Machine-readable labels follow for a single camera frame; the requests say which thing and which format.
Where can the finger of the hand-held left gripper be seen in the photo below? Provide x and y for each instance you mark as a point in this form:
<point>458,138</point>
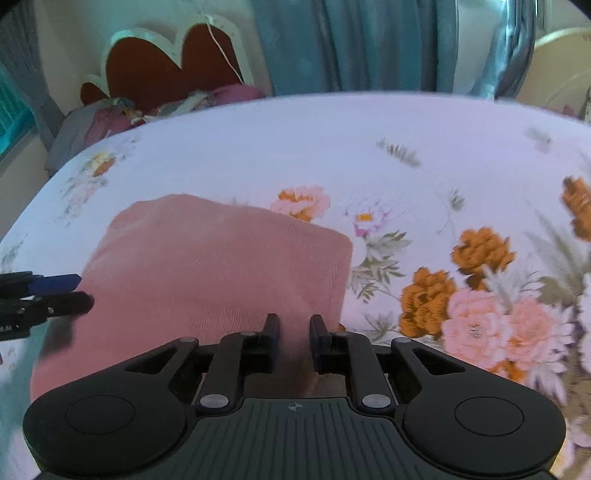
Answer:
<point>57,283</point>
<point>71,303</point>

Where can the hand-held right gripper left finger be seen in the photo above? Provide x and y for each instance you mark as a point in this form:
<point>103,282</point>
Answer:
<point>275,344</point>

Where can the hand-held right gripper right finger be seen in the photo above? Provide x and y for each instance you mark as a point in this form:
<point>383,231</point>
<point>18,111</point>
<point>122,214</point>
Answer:
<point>318,339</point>

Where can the pink knit garment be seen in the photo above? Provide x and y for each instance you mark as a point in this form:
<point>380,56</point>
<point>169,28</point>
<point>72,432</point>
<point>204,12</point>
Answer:
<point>207,263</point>

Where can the pile of clothes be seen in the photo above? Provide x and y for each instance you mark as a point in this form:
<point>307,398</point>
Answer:
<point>106,122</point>

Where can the teal window grille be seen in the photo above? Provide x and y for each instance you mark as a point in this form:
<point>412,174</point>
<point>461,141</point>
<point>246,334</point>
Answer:
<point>11,115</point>

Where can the grey curtain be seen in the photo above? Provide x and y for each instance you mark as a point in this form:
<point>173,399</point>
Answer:
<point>23,64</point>

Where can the floral bedsheet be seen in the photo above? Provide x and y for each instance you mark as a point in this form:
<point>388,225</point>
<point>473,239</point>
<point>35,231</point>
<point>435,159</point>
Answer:
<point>415,138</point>

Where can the red heart-shaped headboard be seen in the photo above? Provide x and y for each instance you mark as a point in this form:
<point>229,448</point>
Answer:
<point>143,69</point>

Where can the tied blue curtain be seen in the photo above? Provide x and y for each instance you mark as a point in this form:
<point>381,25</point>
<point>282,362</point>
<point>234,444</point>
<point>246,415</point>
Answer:
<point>505,50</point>

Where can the cream round wooden headboard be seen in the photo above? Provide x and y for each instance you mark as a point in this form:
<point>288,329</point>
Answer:
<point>558,69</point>

